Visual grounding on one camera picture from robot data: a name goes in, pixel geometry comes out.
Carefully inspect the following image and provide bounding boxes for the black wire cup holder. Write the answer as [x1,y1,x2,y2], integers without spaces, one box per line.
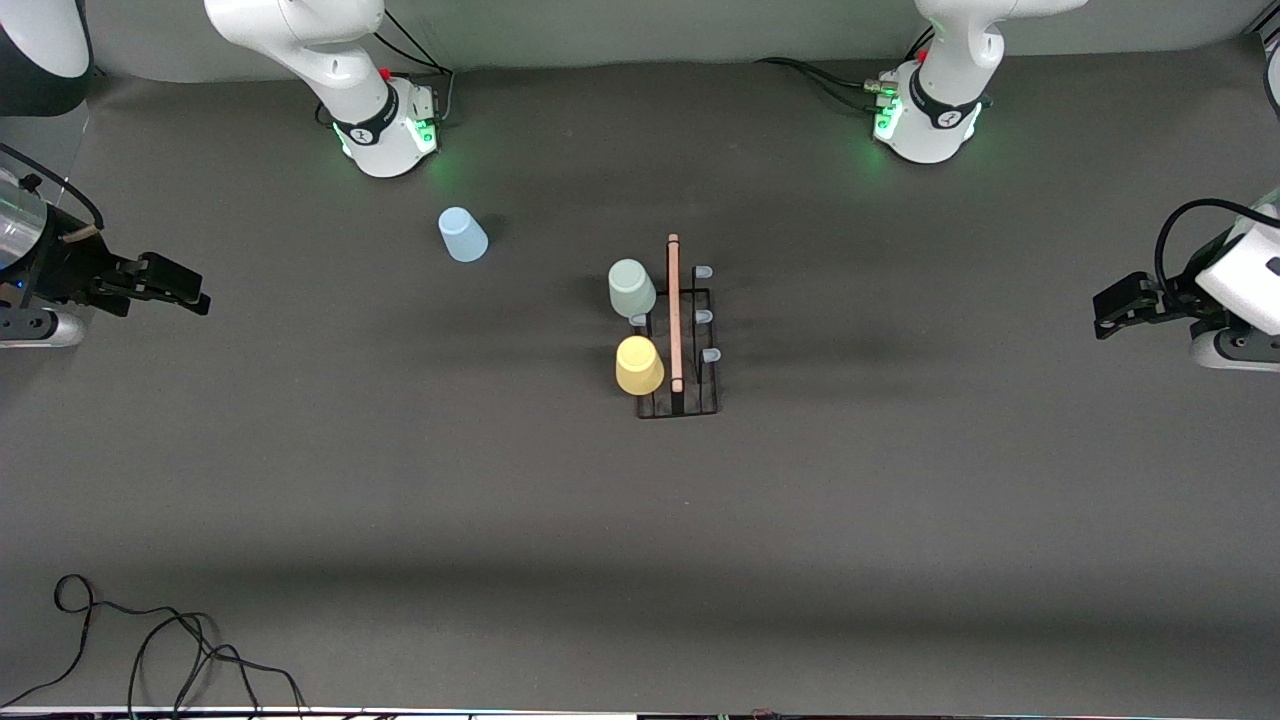
[628,233,721,421]

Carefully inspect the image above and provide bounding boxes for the pale green plastic cup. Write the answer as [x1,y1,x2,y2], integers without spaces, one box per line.
[608,259,659,319]

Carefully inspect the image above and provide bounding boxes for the yellow plastic cup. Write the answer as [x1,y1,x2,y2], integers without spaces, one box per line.
[615,335,666,396]

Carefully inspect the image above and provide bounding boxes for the black left arm base cables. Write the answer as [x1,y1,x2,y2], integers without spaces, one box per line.
[755,28,936,113]

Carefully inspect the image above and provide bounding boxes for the black arm base cables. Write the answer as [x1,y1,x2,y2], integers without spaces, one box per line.
[755,28,936,113]
[318,10,457,129]

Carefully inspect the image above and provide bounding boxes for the thin black loose cable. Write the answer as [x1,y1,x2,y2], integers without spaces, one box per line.
[0,574,306,717]

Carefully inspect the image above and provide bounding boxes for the black right arm base cables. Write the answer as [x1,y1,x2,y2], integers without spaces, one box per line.
[318,10,457,129]

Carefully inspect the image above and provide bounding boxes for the light blue plastic cup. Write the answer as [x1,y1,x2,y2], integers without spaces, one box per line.
[438,206,490,264]

